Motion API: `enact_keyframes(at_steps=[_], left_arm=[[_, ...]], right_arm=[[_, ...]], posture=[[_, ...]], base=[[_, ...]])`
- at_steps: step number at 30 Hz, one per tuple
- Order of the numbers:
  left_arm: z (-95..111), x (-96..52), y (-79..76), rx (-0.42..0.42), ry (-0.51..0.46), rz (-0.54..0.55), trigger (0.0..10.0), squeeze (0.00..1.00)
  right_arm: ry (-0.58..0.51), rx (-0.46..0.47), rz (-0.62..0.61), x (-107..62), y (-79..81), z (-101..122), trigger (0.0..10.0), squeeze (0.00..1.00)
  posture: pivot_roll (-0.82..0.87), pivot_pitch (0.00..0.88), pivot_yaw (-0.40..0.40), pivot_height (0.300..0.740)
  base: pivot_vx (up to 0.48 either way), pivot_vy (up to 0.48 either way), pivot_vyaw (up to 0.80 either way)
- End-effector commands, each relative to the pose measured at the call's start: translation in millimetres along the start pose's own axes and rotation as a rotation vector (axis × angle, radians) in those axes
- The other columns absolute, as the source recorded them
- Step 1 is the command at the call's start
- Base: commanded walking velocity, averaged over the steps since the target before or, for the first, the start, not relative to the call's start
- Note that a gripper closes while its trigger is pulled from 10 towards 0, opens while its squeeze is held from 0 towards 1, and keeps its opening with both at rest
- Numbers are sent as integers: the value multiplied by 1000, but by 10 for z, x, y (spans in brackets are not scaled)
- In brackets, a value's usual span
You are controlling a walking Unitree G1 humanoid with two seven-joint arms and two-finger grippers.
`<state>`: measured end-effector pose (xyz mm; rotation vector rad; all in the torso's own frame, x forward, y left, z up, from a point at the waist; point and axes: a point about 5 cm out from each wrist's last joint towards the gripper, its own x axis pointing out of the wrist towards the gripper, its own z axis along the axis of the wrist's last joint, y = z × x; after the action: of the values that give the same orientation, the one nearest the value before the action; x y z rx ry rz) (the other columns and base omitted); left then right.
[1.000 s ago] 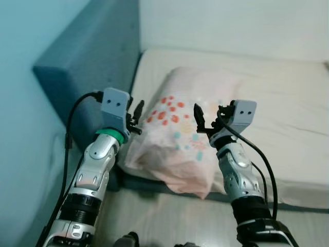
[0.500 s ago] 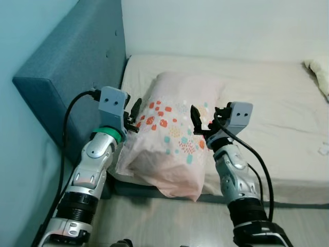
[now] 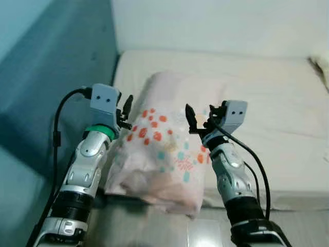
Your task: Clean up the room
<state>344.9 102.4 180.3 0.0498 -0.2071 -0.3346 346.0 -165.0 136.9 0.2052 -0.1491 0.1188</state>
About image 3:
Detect cream sheeted mattress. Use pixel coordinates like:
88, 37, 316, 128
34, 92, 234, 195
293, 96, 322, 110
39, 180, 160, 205
105, 50, 329, 211

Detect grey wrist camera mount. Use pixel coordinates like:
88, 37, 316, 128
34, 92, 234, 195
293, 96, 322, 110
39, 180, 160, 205
216, 100, 248, 135
90, 83, 121, 138

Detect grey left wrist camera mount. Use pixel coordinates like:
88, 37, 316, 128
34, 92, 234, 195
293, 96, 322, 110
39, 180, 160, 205
90, 83, 121, 138

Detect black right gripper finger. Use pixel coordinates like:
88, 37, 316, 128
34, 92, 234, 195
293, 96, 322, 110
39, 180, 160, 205
185, 104, 199, 134

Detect teal padded headboard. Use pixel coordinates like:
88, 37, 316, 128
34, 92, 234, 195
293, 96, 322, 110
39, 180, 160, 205
0, 0, 121, 178

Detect pink dotted pillow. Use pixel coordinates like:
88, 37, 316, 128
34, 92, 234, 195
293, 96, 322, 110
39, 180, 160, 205
103, 71, 227, 217

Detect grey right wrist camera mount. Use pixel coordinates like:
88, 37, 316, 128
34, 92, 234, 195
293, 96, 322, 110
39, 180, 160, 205
216, 100, 248, 135

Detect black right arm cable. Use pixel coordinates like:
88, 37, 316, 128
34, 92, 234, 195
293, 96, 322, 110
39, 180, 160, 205
208, 116, 271, 222

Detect cream cartoon print blanket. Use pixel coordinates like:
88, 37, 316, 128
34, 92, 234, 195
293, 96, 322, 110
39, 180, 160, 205
307, 54, 329, 91

